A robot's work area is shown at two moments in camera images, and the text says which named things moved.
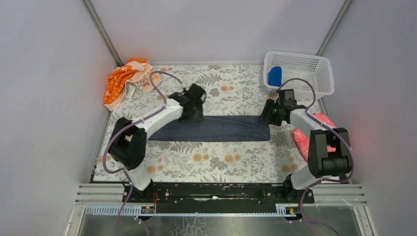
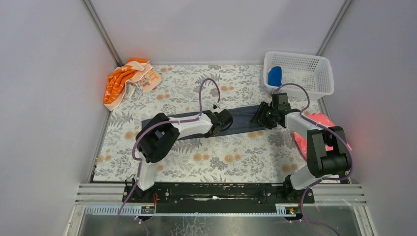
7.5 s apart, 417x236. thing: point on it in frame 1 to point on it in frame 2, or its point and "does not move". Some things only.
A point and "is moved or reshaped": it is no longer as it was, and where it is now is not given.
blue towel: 274,76 does not move
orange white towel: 135,70 does not move
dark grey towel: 214,129 is moved or reshaped
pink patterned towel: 302,138 does not move
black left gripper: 191,113 to 224,122
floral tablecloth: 232,91 does not move
